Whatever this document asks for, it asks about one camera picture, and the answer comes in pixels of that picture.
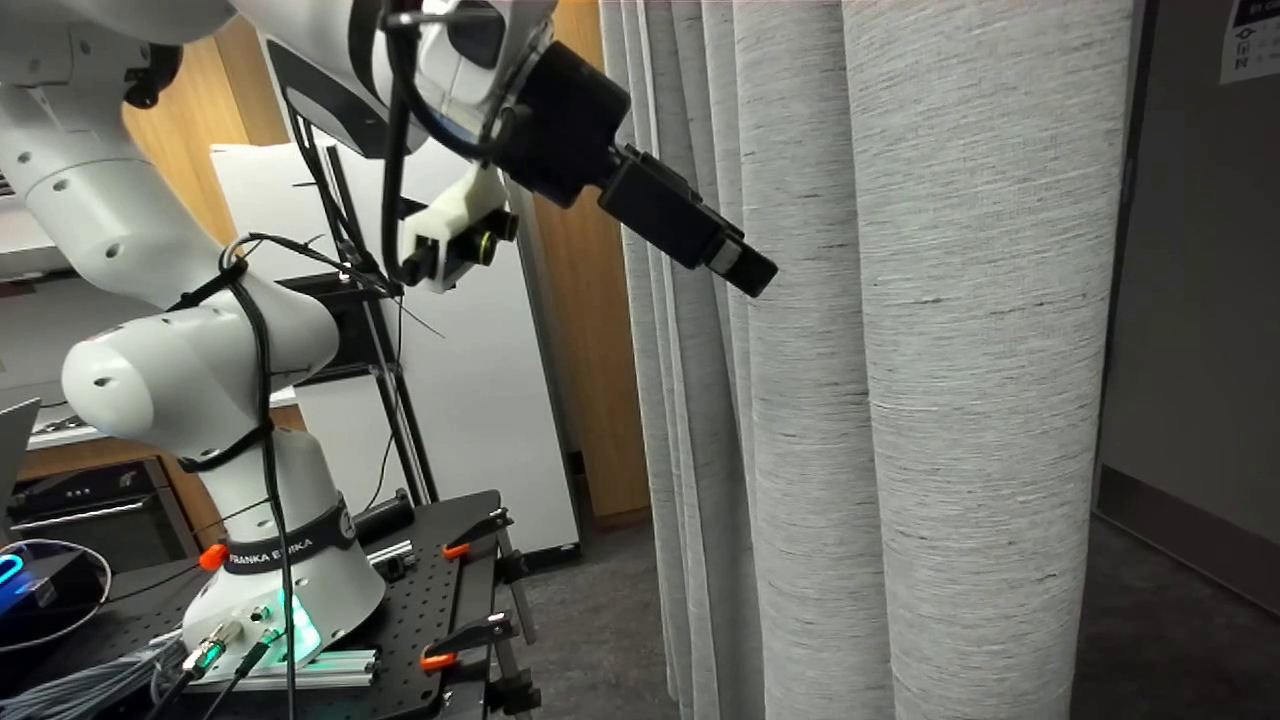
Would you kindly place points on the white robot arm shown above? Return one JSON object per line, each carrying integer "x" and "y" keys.
{"x": 193, "y": 375}

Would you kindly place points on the white fabric curtain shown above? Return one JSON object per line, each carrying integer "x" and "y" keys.
{"x": 875, "y": 481}

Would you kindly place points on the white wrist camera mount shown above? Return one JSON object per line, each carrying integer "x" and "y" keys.
{"x": 457, "y": 228}

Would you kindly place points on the white board panel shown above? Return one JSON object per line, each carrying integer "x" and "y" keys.
{"x": 470, "y": 363}

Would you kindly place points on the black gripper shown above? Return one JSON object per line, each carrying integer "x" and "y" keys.
{"x": 562, "y": 142}

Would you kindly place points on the white paper notice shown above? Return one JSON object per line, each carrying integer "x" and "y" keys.
{"x": 1250, "y": 41}

